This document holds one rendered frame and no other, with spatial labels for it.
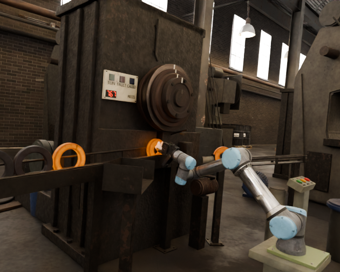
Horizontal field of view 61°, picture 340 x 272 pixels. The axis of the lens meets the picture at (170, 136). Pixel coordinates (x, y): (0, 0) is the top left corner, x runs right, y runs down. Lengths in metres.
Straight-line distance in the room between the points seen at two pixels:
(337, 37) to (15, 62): 6.62
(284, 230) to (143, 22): 1.55
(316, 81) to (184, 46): 2.47
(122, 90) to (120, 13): 0.49
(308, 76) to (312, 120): 0.62
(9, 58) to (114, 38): 6.08
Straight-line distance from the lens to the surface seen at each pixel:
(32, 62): 8.06
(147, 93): 1.89
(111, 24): 1.96
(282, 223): 1.53
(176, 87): 1.96
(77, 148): 1.65
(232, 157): 1.58
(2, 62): 7.85
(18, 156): 1.54
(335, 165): 4.21
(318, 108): 4.35
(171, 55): 2.28
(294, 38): 11.23
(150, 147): 1.97
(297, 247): 1.72
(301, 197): 2.24
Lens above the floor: 0.95
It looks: 3 degrees down
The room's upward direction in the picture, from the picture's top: 4 degrees clockwise
